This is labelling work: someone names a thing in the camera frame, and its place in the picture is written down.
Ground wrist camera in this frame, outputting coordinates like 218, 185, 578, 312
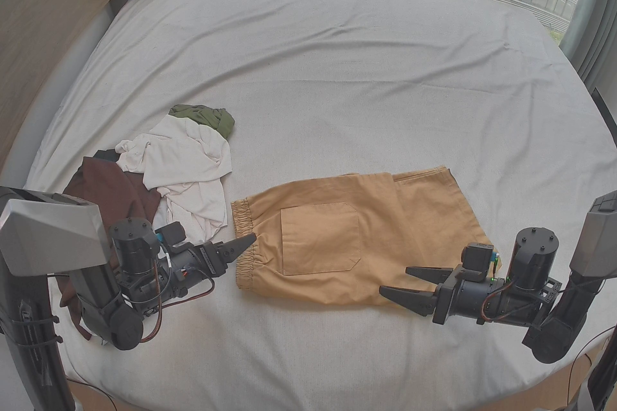
460, 243, 497, 282
155, 222, 188, 247

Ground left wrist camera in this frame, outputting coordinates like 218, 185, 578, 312
155, 222, 188, 247

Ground grey-green curtain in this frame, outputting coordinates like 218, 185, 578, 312
559, 0, 617, 92

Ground white garment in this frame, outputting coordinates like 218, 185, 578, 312
116, 114, 233, 242

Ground tan shorts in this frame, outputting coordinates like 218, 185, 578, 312
230, 165, 502, 307

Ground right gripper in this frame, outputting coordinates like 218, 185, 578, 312
379, 265, 512, 325

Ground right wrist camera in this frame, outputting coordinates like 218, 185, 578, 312
460, 243, 497, 282

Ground green garment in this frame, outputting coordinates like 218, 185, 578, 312
169, 104, 236, 140

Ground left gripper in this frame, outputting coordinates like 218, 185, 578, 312
166, 240, 227, 284

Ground brown garment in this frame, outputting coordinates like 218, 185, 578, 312
58, 156, 162, 342

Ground bed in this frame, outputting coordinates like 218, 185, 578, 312
0, 0, 609, 411

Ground black cable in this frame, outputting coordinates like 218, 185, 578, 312
67, 378, 116, 411

